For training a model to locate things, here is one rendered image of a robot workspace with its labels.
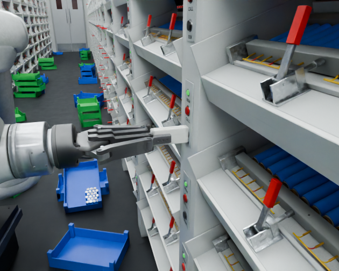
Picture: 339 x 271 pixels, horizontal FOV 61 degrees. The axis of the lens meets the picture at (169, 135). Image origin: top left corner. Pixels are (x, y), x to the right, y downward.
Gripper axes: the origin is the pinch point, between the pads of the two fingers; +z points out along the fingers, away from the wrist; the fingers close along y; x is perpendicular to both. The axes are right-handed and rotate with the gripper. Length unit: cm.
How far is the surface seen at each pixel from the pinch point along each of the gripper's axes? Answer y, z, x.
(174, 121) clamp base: -19.9, 6.9, -4.7
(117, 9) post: -135, 6, 24
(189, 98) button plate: 0.6, 3.6, 6.9
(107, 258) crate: -56, -13, -80
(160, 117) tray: -30.1, 5.5, -6.7
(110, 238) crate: -66, -11, -79
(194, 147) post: 3.3, 3.8, -1.4
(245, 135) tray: 4.9, 12.8, 0.5
